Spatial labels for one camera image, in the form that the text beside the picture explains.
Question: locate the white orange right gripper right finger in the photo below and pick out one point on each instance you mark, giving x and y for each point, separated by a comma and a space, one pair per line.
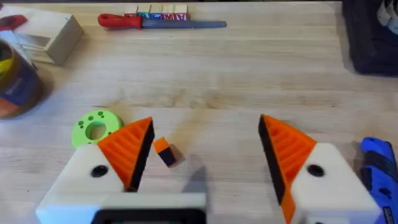
329, 193

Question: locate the white orange right gripper left finger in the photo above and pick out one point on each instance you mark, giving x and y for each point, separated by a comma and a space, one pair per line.
81, 174

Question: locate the orange ribbed wedge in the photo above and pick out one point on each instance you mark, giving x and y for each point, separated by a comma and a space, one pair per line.
164, 151

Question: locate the green disc with holes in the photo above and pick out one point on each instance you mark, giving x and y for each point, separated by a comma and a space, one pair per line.
81, 131

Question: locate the brown tub with toys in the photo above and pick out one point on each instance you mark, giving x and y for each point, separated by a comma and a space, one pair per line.
18, 87

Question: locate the pale cardboard box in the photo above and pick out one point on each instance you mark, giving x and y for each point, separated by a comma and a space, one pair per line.
66, 40

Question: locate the black box with items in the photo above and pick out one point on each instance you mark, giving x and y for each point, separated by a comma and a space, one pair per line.
363, 40

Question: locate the row of toy letter blocks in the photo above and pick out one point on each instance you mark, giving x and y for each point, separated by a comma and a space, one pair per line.
161, 12

